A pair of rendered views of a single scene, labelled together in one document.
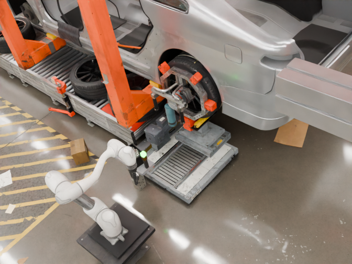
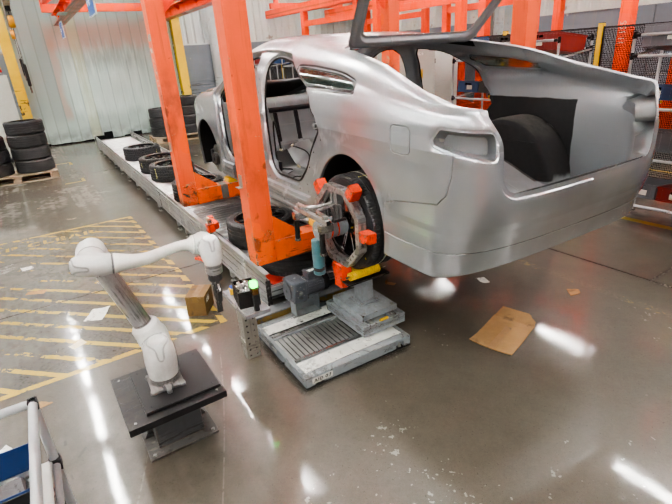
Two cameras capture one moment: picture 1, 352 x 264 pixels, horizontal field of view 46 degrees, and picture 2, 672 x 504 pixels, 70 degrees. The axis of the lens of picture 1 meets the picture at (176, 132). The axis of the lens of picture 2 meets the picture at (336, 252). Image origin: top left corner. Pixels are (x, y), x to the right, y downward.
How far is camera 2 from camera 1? 1.60 m
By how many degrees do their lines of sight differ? 23
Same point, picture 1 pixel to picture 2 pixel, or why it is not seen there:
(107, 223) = (149, 350)
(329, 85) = not seen: outside the picture
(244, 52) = (412, 132)
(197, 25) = (361, 107)
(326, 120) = not seen: outside the picture
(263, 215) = (415, 430)
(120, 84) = (256, 193)
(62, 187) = (86, 251)
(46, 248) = (82, 397)
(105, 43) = (244, 125)
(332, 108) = not seen: outside the picture
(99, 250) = (130, 399)
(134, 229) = (195, 383)
